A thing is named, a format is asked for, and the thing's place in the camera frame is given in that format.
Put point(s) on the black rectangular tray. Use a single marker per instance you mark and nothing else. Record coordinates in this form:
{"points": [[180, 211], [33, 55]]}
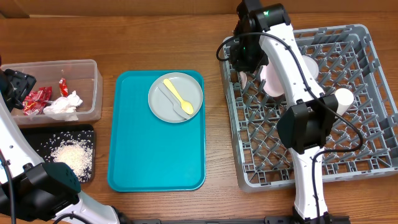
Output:
{"points": [[36, 137]]}

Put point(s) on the grey dishwasher rack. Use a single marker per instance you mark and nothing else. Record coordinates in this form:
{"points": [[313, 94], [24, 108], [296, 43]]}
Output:
{"points": [[364, 143]]}

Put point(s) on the white paper cup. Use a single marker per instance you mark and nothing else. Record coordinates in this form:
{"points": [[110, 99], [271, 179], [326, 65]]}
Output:
{"points": [[345, 99]]}

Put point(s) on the teal plastic tray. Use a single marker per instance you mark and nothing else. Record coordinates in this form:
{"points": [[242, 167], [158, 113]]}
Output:
{"points": [[147, 154]]}

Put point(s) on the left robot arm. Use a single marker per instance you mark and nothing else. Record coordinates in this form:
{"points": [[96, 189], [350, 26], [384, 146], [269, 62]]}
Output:
{"points": [[32, 189]]}

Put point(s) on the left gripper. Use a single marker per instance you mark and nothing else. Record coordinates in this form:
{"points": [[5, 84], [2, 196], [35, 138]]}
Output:
{"points": [[22, 83]]}

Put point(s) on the grey round plate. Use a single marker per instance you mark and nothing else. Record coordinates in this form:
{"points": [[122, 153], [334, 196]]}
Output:
{"points": [[188, 88]]}

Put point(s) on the red sauce sachet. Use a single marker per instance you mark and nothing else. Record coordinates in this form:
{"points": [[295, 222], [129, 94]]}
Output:
{"points": [[63, 87]]}

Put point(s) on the red snack wrapper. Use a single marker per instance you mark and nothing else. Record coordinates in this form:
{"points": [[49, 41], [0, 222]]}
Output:
{"points": [[36, 101]]}

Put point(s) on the grey bowl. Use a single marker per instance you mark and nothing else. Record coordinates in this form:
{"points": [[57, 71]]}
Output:
{"points": [[312, 66]]}

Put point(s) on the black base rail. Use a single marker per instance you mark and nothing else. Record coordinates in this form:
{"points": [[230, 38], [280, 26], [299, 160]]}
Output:
{"points": [[265, 220]]}

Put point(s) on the white plastic fork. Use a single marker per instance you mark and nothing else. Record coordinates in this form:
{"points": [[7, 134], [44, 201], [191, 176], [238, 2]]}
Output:
{"points": [[244, 79]]}

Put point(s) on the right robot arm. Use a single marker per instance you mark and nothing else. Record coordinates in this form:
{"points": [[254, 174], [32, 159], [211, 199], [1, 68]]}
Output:
{"points": [[265, 37]]}

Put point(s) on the clear plastic bin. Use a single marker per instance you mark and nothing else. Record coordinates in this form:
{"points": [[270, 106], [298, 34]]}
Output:
{"points": [[81, 76]]}

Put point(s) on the pile of rice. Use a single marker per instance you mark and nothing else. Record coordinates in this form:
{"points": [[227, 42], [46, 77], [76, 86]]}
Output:
{"points": [[75, 149]]}

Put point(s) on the white napkin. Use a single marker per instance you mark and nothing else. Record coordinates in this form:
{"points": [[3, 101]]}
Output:
{"points": [[64, 108]]}

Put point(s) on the pink round plate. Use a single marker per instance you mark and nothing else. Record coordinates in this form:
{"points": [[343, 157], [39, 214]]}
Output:
{"points": [[272, 85]]}

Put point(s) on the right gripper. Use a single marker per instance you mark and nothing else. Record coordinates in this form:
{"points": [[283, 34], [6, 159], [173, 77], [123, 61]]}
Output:
{"points": [[242, 65]]}

